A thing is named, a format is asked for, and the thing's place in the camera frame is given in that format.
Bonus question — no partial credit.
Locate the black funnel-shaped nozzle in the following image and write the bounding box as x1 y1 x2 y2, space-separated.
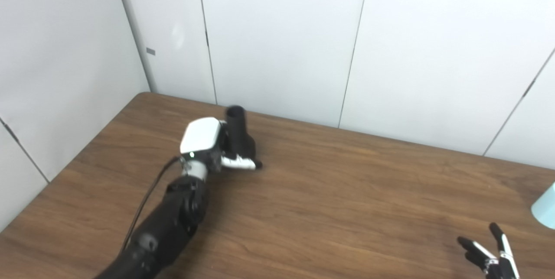
225 105 261 162

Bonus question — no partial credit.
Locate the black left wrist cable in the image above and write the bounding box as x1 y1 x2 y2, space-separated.
121 156 183 253

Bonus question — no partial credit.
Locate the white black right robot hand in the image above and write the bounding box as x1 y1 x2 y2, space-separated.
457 222 521 279

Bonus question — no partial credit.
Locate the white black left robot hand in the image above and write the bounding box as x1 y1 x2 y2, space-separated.
180 117 263 171

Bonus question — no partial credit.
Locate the light blue cup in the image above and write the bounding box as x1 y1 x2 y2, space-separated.
531 182 555 230

